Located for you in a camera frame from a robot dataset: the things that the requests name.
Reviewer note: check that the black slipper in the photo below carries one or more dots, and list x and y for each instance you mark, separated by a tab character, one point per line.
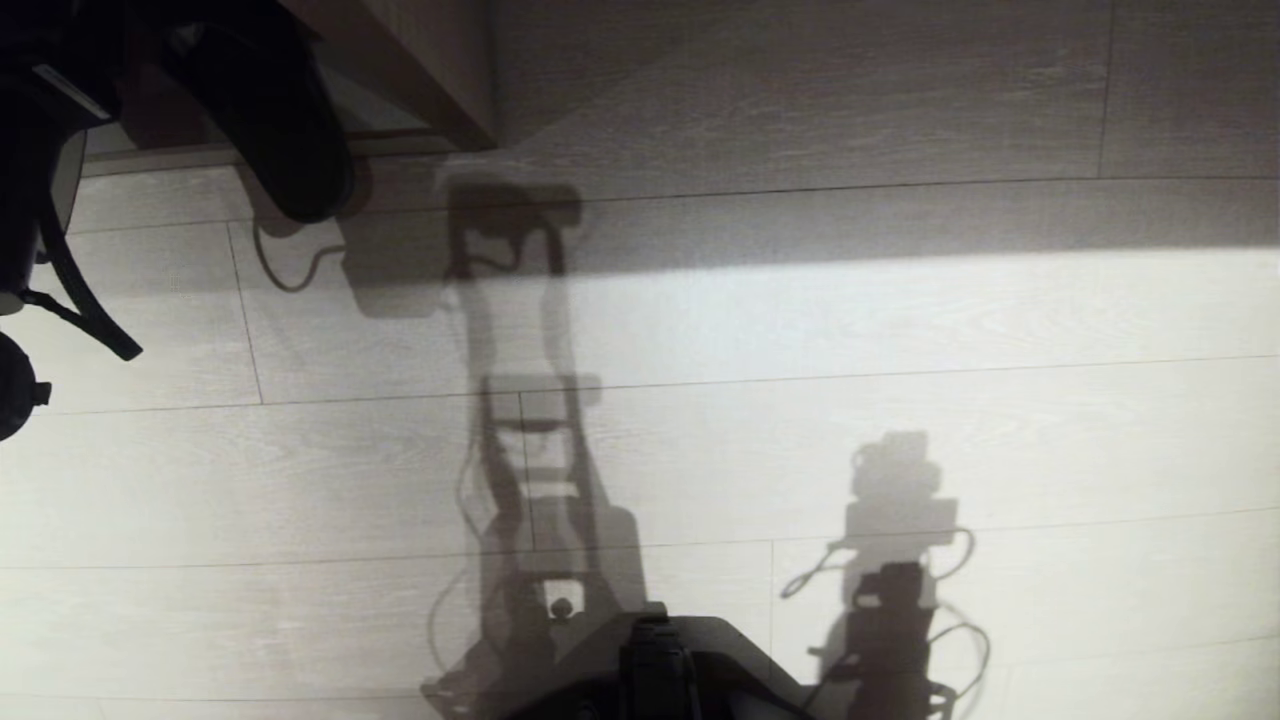
280	130

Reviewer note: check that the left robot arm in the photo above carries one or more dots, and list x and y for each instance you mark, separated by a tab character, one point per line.
22	180

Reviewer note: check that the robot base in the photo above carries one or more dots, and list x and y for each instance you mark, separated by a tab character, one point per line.
720	680

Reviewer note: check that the brown wooden shoe shelf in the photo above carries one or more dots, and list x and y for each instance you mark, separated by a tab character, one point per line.
425	55

